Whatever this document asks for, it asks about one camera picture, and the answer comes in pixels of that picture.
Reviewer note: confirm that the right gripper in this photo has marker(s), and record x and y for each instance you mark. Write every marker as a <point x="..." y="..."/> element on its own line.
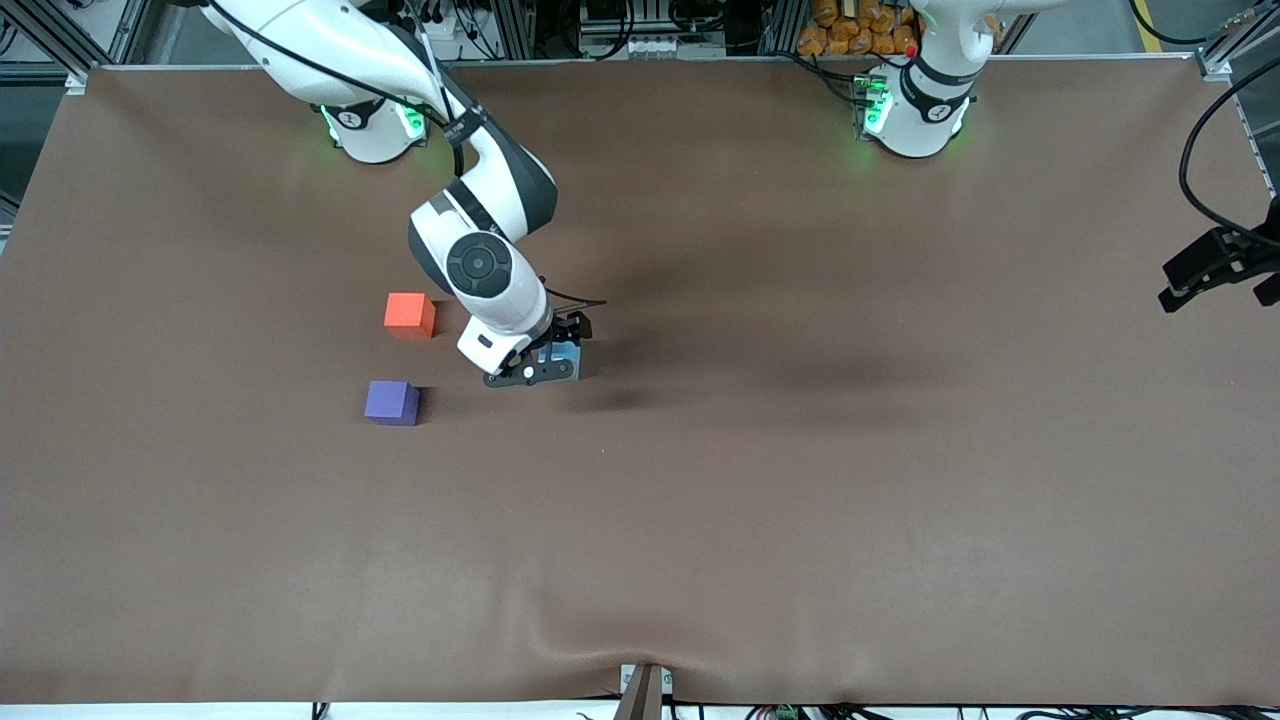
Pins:
<point x="566" y="329"/>

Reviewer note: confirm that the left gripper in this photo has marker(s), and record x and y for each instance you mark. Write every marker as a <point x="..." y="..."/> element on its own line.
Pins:
<point x="1222" y="252"/>

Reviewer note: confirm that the blue foam block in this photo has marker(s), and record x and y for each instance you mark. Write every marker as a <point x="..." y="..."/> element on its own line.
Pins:
<point x="565" y="355"/>

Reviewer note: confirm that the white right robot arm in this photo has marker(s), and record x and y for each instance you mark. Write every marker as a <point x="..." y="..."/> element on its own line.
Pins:
<point x="480" y="265"/>

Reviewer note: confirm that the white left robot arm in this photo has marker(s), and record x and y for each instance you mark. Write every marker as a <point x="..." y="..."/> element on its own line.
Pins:
<point x="920" y="120"/>

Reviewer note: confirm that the orange foam block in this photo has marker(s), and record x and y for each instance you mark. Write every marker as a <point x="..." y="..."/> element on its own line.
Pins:
<point x="408" y="315"/>

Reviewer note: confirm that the purple foam block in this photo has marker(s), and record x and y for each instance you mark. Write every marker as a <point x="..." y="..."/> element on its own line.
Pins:
<point x="390" y="403"/>

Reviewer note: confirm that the white terminal block row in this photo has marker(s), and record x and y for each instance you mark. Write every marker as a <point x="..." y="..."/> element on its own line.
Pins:
<point x="640" y="47"/>

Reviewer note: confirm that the brown table cover mat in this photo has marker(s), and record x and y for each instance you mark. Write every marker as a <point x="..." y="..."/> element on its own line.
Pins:
<point x="700" y="500"/>

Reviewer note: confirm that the white power strip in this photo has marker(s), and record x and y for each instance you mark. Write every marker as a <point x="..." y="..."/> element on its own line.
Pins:
<point x="465" y="30"/>

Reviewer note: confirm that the orange bagged items pile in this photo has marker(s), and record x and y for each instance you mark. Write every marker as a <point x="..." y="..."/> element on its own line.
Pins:
<point x="860" y="30"/>

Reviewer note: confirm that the aluminium frame profile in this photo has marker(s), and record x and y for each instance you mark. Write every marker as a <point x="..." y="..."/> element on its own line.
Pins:
<point x="1240" y="35"/>
<point x="128" y="30"/>

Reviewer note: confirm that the aluminium frame post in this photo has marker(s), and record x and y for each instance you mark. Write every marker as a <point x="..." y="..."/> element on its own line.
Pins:
<point x="780" y="25"/>
<point x="515" y="30"/>

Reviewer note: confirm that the grey mounting bracket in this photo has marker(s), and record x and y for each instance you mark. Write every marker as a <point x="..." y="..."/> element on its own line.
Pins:
<point x="645" y="695"/>

